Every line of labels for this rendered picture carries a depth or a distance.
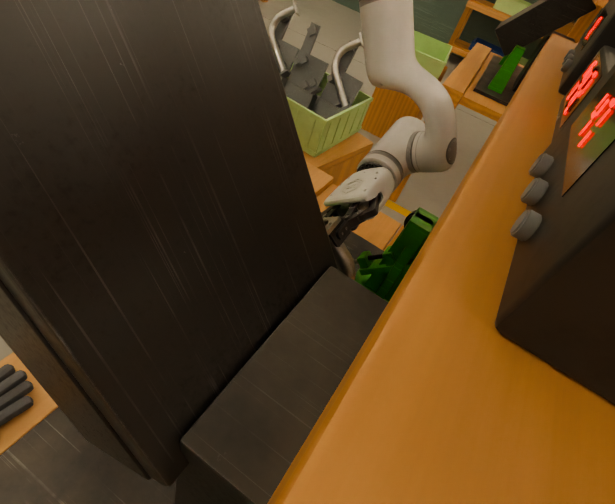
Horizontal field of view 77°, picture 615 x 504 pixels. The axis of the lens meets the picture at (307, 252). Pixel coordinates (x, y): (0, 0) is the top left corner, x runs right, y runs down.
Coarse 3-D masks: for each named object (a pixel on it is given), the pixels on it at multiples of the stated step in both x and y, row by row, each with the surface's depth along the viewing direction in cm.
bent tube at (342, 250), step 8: (336, 216) 63; (328, 224) 62; (336, 224) 62; (328, 232) 61; (336, 248) 64; (344, 248) 65; (336, 256) 65; (344, 256) 65; (344, 264) 66; (352, 264) 66; (344, 272) 67; (352, 272) 67
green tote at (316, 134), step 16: (368, 96) 176; (304, 112) 151; (352, 112) 166; (304, 128) 156; (320, 128) 151; (336, 128) 161; (352, 128) 177; (304, 144) 159; (320, 144) 157; (336, 144) 172
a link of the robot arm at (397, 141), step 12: (408, 120) 76; (420, 120) 76; (396, 132) 74; (408, 132) 72; (384, 144) 72; (396, 144) 71; (408, 144) 71; (396, 156) 70; (408, 156) 71; (408, 168) 72
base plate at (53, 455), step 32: (352, 256) 109; (64, 416) 64; (32, 448) 60; (64, 448) 61; (96, 448) 62; (0, 480) 56; (32, 480) 57; (64, 480) 58; (96, 480) 59; (128, 480) 60
